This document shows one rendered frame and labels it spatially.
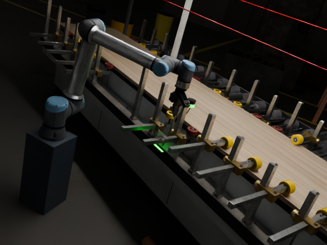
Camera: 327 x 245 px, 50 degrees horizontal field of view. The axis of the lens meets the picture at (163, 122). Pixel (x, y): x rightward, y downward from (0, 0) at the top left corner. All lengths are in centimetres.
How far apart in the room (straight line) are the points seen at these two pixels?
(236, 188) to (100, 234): 106
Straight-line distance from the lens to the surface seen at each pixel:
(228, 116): 294
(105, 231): 279
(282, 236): 173
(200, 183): 231
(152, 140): 227
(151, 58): 213
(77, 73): 252
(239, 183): 239
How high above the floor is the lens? 191
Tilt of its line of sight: 24 degrees down
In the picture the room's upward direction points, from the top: 16 degrees clockwise
